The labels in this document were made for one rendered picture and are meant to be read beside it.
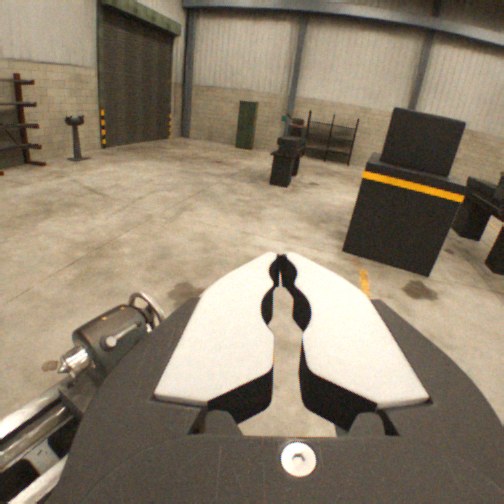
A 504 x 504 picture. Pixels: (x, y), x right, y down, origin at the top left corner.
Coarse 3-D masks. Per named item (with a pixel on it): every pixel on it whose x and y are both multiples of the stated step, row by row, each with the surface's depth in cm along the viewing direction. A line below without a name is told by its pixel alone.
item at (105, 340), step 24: (120, 312) 70; (144, 312) 78; (72, 336) 65; (96, 336) 62; (120, 336) 64; (144, 336) 72; (72, 360) 59; (96, 360) 62; (72, 384) 72; (96, 384) 73; (72, 408) 68
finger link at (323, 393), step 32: (288, 256) 12; (288, 288) 12; (320, 288) 10; (352, 288) 10; (320, 320) 8; (352, 320) 8; (320, 352) 7; (352, 352) 7; (384, 352) 7; (320, 384) 7; (352, 384) 6; (384, 384) 6; (416, 384) 6; (320, 416) 7; (352, 416) 6
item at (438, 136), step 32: (416, 128) 330; (448, 128) 314; (384, 160) 361; (416, 160) 344; (448, 160) 328; (384, 192) 340; (416, 192) 324; (448, 192) 308; (352, 224) 372; (384, 224) 354; (416, 224) 337; (448, 224) 321; (384, 256) 370; (416, 256) 352
